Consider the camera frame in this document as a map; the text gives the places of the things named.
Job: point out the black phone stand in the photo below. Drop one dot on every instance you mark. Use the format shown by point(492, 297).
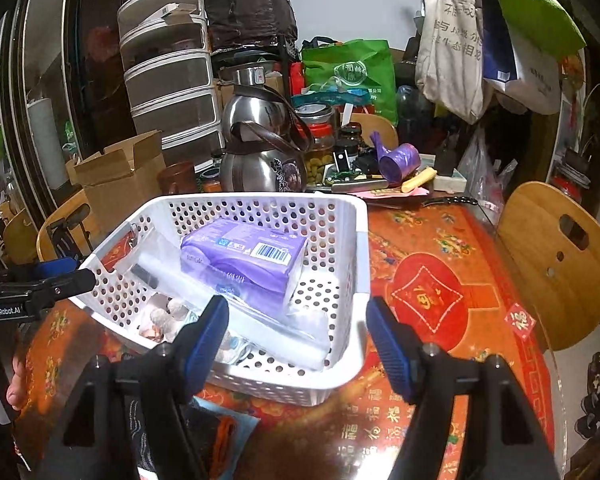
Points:
point(63, 242)

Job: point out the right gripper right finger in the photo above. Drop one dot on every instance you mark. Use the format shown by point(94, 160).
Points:
point(399, 350)

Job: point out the white perforated plastic basket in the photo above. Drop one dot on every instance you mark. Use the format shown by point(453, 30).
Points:
point(301, 356)

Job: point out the wooden chair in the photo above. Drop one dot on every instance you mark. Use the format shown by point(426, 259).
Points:
point(555, 244)
point(71, 231)

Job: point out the open cardboard box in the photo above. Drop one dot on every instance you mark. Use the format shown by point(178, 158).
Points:
point(121, 179)

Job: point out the glass jar red lid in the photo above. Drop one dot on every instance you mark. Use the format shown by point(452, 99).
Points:
point(321, 121)

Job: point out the stainless steel kettle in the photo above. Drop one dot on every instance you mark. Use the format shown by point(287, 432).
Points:
point(265, 140)

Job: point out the grey stacked drawer unit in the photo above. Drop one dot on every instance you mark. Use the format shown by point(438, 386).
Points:
point(166, 56)

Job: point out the green shopping bag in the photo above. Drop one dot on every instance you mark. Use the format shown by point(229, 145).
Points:
point(354, 66)

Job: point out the purple tissue pack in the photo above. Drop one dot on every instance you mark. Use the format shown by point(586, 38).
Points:
point(257, 265)

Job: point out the beige canvas tote bag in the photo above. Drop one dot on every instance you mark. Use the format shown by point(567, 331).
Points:
point(449, 66)

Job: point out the purple garbage bag roll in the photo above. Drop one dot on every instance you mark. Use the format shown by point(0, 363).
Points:
point(395, 165)

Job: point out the lime green hanging bag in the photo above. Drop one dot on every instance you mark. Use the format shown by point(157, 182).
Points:
point(546, 24)

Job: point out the black plastic bag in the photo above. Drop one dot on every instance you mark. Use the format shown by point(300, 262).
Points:
point(242, 23)

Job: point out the person's left hand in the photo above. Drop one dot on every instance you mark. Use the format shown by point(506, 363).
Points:
point(16, 394)

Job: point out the navy white hanging bag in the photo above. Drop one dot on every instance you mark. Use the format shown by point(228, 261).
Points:
point(513, 65)

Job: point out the black orange knit glove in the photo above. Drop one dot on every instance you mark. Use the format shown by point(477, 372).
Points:
point(218, 434)

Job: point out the red orange floral tablecloth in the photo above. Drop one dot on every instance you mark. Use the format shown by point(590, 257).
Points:
point(439, 268)

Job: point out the wooden chair right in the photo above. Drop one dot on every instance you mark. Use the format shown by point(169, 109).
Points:
point(555, 244)

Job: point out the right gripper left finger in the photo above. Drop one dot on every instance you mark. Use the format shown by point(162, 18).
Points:
point(195, 348)

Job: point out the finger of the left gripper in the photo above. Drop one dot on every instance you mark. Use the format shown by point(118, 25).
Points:
point(57, 267)
point(64, 286)

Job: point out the wooden chair left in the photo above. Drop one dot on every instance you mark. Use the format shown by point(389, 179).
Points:
point(71, 231)

